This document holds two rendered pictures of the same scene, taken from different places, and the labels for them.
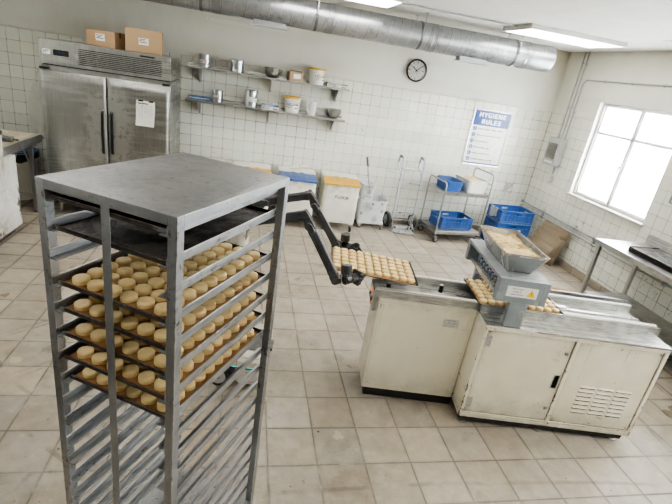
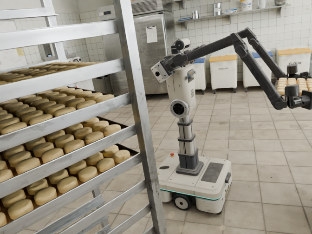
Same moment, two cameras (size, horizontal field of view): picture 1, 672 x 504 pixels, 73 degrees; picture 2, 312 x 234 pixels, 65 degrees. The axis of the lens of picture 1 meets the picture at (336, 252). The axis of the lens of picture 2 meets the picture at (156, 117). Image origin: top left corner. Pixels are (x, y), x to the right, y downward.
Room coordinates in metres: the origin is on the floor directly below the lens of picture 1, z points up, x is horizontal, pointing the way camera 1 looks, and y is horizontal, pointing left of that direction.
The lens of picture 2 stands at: (1.15, -0.14, 1.48)
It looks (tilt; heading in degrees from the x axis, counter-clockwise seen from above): 20 degrees down; 33
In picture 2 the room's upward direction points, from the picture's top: 8 degrees counter-clockwise
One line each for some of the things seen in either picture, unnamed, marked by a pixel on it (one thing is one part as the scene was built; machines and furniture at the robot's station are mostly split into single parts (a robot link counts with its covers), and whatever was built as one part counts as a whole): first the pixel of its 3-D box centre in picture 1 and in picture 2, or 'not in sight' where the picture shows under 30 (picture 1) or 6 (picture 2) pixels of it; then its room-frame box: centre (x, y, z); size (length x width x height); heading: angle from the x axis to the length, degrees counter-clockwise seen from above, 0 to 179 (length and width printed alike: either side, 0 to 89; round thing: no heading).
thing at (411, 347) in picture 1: (413, 338); not in sight; (2.96, -0.68, 0.45); 0.70 x 0.34 x 0.90; 93
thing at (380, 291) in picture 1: (516, 309); not in sight; (2.86, -1.31, 0.87); 2.01 x 0.03 x 0.07; 93
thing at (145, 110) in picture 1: (145, 113); (151, 34); (5.54, 2.53, 1.39); 0.22 x 0.03 x 0.31; 103
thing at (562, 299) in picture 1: (502, 290); not in sight; (3.15, -1.29, 0.87); 2.01 x 0.03 x 0.07; 93
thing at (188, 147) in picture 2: not in sight; (188, 156); (2.89, 0.71, 0.38); 0.13 x 0.13 x 0.40; 3
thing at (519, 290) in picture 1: (499, 280); not in sight; (2.99, -1.18, 1.01); 0.72 x 0.33 x 0.34; 3
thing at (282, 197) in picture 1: (264, 365); (156, 204); (1.66, 0.23, 0.97); 0.03 x 0.03 x 1.70; 73
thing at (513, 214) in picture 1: (510, 214); not in sight; (7.14, -2.66, 0.50); 0.60 x 0.40 x 0.20; 105
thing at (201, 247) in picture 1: (230, 231); not in sight; (1.38, 0.35, 1.68); 0.64 x 0.03 x 0.03; 163
